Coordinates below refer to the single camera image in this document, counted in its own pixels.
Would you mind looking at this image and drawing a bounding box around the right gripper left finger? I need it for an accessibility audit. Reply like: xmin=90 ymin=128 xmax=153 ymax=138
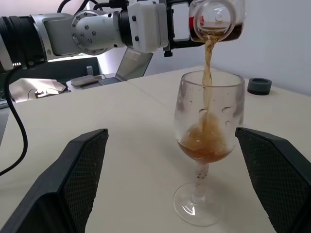
xmin=0 ymin=128 xmax=109 ymax=233

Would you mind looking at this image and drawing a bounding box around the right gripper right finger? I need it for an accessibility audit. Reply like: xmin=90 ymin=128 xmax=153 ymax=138
xmin=234 ymin=126 xmax=311 ymax=233

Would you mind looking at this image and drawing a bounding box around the clear bottle with red label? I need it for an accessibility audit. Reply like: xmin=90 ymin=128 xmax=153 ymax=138
xmin=189 ymin=0 xmax=246 ymax=44

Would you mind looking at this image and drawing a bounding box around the clear wine glass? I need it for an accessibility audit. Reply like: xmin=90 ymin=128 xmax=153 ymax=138
xmin=173 ymin=70 xmax=245 ymax=228

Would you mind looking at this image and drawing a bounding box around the dark grey laptop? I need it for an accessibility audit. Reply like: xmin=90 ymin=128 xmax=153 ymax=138
xmin=98 ymin=47 xmax=154 ymax=86

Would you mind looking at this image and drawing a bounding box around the grey flat box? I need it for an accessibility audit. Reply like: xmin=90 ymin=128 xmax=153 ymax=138
xmin=70 ymin=74 xmax=103 ymax=87

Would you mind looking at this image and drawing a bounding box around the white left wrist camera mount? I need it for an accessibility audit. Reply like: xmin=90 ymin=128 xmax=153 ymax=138
xmin=127 ymin=1 xmax=170 ymax=53

